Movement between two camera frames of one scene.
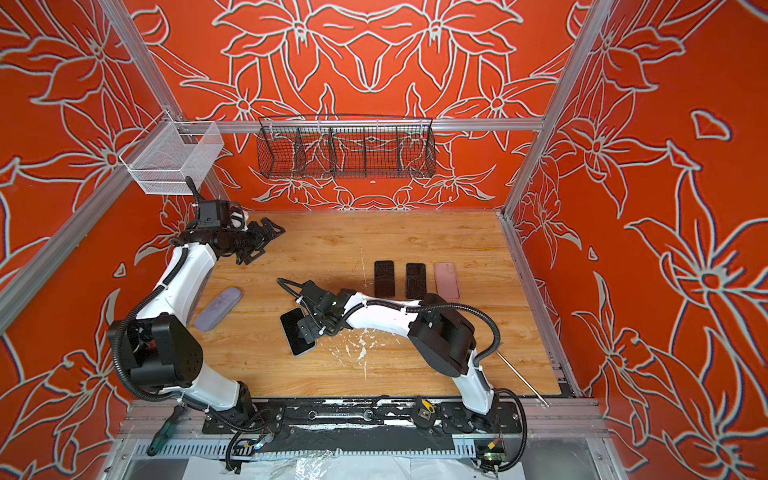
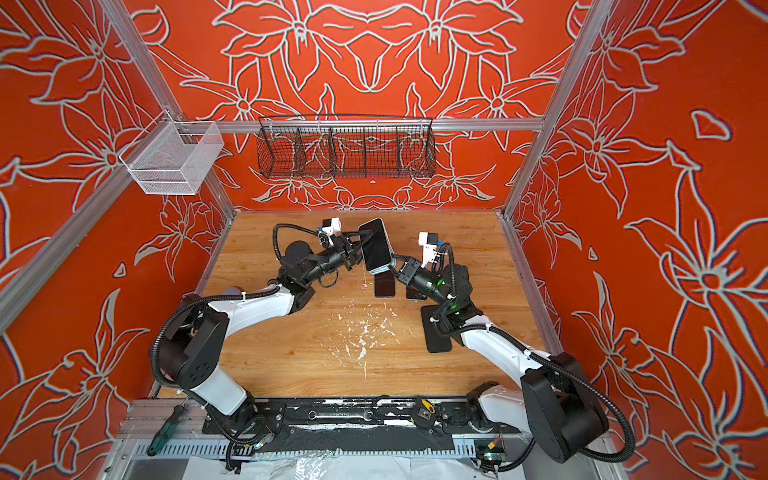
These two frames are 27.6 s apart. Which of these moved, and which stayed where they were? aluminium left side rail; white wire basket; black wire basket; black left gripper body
Moved: black left gripper body
Stayed: white wire basket; black wire basket; aluminium left side rail
